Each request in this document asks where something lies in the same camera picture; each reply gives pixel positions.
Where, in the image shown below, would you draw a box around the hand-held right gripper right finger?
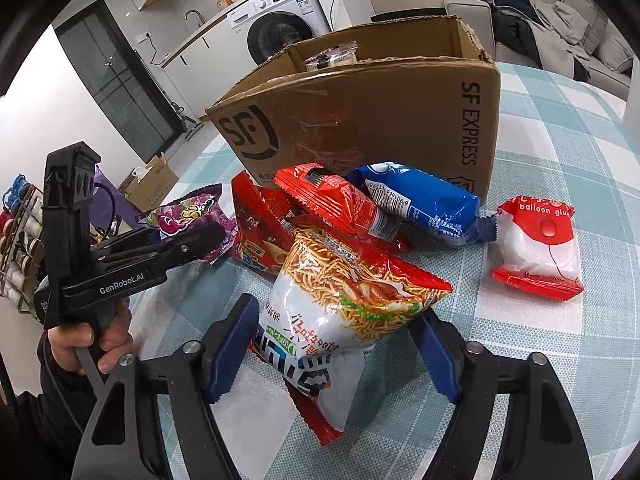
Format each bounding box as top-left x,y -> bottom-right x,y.
407,307 -> 596,480

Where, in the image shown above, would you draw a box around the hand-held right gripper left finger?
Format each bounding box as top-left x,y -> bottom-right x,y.
72,292 -> 261,480

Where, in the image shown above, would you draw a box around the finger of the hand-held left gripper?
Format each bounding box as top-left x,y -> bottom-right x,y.
90,227 -> 166,257
100,222 -> 227,281

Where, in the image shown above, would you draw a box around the purple snack packet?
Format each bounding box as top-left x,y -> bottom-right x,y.
136,195 -> 239,267

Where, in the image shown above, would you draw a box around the red chips packet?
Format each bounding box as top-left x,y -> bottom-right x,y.
230,170 -> 302,279

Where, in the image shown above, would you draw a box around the white orange noodle packet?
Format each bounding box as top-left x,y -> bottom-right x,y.
248,212 -> 455,447

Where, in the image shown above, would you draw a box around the red white glue packet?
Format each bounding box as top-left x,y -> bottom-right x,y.
482,195 -> 586,304

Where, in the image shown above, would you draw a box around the blue cookie packet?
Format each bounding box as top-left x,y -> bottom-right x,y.
342,161 -> 499,249

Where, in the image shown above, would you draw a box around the long red snack packet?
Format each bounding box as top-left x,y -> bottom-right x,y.
274,162 -> 414,256

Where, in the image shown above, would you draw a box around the brown cardboard box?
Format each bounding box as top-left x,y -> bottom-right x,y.
205,15 -> 502,204

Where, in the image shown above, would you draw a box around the clear plastic packet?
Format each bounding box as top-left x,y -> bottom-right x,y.
304,41 -> 360,72

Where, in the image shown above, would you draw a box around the person's left forearm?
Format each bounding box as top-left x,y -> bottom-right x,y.
0,340 -> 107,480

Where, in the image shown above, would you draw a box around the person's left hand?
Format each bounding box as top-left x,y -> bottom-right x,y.
47,300 -> 134,376

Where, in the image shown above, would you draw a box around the purple bag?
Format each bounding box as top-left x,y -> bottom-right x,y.
92,165 -> 147,237

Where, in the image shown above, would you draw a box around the blue shoes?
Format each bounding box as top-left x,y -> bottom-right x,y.
4,174 -> 29,207

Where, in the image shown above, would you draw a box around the shoe rack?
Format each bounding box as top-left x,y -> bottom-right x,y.
0,185 -> 47,312

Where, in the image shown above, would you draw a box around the small cardboard box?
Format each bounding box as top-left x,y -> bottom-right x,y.
120,152 -> 180,214

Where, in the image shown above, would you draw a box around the checkered tablecloth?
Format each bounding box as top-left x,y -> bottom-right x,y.
107,62 -> 640,480

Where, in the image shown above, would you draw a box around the floor mop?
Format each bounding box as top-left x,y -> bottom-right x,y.
172,100 -> 202,144

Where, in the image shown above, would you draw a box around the dark glass door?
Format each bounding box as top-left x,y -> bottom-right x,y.
54,0 -> 184,162

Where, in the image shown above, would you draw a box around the white kitchen counter cabinet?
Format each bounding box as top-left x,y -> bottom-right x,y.
160,9 -> 237,69

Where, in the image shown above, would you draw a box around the white washing machine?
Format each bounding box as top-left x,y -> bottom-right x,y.
226,0 -> 334,67

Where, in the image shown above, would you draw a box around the black jacket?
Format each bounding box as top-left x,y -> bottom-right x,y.
492,0 -> 544,67

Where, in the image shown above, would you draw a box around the grey sofa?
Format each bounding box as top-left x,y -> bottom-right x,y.
445,0 -> 640,94

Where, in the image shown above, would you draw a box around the grey hoodie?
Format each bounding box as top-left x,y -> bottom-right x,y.
525,0 -> 597,79

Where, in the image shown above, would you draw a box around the grey pillow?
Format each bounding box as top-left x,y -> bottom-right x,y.
560,0 -> 609,56
595,25 -> 637,74

